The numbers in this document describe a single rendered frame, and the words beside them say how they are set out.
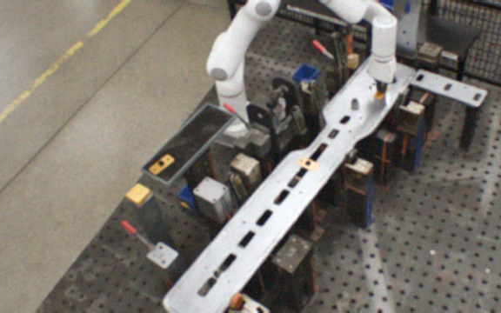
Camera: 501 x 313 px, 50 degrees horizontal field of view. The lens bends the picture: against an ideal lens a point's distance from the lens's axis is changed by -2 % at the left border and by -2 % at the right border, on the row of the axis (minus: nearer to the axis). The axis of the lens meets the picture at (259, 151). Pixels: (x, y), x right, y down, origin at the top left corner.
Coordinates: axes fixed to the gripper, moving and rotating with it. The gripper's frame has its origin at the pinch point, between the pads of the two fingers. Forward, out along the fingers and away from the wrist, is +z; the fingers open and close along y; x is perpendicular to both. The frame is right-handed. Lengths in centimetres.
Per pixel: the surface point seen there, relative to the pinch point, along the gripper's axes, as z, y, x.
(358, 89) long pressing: 3.3, -8.7, -2.9
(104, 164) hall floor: 104, -170, -45
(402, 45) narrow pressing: -0.7, -4.1, 26.6
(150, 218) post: -2, -35, -97
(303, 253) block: 1, 15, -80
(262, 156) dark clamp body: 2, -21, -53
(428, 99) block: 5.3, 17.1, 7.1
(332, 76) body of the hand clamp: 1.4, -21.0, -2.9
